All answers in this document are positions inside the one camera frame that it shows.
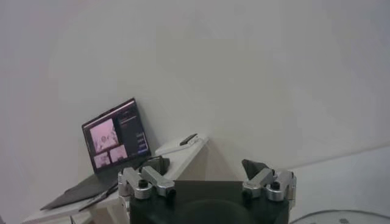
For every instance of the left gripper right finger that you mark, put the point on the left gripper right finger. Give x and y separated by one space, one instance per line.
259 182

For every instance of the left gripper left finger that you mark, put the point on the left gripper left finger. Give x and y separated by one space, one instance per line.
158 184

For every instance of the black soft pouch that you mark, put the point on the black soft pouch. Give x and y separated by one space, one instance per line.
166 165

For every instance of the flat white box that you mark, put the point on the flat white box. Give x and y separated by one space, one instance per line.
170 149

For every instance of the white side table with pouch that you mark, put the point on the white side table with pouch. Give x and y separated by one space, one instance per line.
195 164

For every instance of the black smartphone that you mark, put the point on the black smartphone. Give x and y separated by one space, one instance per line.
188 139

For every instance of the dark laptop beside pouch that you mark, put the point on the dark laptop beside pouch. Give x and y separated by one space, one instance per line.
122 137

